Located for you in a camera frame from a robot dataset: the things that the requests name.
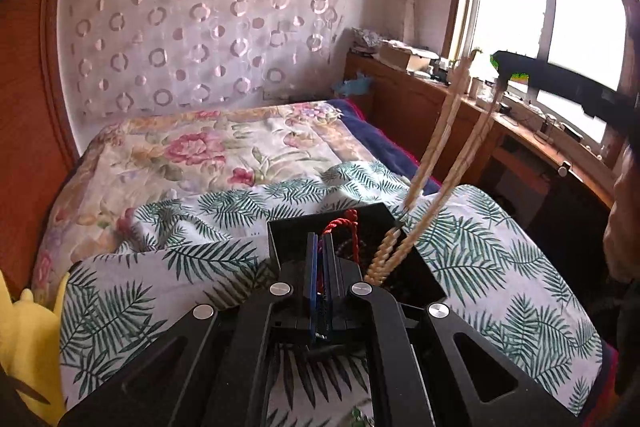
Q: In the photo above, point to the floral blanket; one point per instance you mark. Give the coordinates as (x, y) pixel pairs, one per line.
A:
(190, 157)

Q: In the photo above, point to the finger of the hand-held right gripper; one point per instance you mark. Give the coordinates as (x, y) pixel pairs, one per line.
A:
(545, 74)

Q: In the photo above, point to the black square box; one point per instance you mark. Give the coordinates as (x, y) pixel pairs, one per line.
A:
(415, 277)

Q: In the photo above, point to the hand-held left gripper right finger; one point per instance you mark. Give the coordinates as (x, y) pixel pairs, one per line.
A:
(331, 267)

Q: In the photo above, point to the circle pattern wall curtain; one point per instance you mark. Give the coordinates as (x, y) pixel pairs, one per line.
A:
(200, 22)

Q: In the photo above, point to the wooden wardrobe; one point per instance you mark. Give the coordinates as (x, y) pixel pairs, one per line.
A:
(25, 107)

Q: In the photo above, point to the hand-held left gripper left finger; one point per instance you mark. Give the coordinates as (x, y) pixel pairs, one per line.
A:
(312, 267)

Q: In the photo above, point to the dark blue blanket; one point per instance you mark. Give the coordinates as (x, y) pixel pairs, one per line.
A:
(380, 142)

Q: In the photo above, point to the wooden cabinet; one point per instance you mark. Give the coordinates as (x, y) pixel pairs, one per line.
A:
(425, 112)

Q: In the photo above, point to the blue plastic bag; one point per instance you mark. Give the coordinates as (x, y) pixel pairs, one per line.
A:
(356, 84)

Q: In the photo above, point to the leaf print cloth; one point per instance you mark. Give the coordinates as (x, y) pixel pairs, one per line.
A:
(475, 257)

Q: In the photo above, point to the patterned cloth pile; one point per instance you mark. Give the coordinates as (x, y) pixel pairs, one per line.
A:
(367, 41)

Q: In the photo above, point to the yellow plush toy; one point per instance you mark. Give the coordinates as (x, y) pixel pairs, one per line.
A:
(27, 347)

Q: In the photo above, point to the person's right hand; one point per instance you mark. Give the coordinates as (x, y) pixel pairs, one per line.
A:
(622, 217)

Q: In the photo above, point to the cardboard box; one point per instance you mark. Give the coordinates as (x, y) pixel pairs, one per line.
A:
(405, 57)

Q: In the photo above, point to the window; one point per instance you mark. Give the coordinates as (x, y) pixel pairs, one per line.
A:
(540, 7)

